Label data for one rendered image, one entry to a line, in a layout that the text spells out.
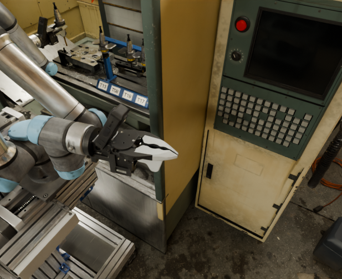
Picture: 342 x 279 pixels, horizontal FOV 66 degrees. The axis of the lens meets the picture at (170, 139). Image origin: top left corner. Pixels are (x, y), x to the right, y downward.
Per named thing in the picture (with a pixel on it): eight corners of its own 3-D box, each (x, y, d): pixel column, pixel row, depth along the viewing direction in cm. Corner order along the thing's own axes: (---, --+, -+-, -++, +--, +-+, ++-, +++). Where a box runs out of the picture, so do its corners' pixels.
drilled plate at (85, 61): (95, 72, 199) (93, 66, 195) (67, 61, 209) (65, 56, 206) (114, 58, 212) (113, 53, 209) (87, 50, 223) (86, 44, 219)
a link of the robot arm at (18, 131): (61, 144, 103) (50, 117, 93) (41, 170, 94) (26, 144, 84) (35, 138, 105) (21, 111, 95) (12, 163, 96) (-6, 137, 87)
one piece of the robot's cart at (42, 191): (32, 227, 96) (25, 218, 91) (-6, 200, 104) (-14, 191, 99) (98, 161, 117) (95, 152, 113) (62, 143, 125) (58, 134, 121)
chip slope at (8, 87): (35, 114, 213) (22, 88, 195) (-15, 89, 237) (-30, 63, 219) (108, 66, 266) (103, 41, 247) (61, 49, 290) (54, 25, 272)
